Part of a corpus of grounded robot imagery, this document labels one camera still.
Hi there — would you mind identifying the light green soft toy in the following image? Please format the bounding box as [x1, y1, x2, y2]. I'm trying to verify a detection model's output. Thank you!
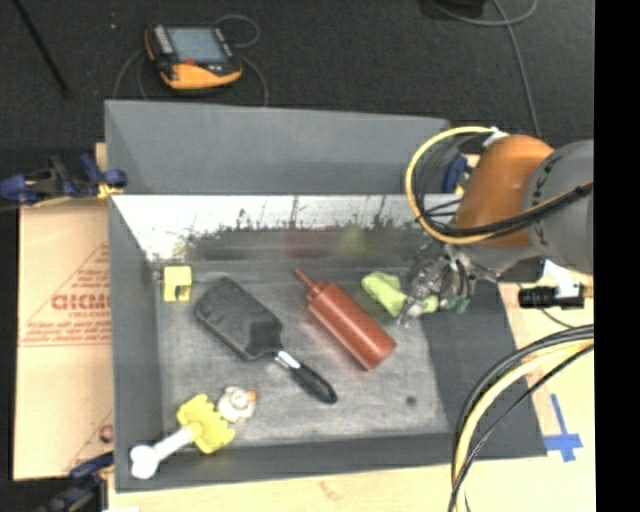
[360, 270, 442, 320]

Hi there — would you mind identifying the red-brown squeeze bottle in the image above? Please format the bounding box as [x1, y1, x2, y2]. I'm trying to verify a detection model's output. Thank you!
[293, 268, 398, 373]

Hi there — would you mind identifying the black cylinder on white bracket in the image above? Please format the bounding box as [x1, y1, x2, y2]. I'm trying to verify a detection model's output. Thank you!
[517, 259, 586, 310]

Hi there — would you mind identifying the grey metal bin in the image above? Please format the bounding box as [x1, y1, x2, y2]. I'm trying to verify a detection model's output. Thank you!
[103, 99, 547, 491]

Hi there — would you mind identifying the small yellow block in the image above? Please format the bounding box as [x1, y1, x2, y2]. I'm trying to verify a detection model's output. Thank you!
[162, 265, 194, 304]

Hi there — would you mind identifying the yellow toy animal with bone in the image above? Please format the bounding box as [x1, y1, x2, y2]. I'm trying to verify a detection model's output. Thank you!
[129, 385, 258, 481]

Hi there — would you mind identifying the brown cardboard board red print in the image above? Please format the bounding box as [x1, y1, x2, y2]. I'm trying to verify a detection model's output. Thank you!
[12, 194, 115, 481]

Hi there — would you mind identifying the black hairbrush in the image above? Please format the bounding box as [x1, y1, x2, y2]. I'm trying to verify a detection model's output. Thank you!
[193, 276, 339, 405]

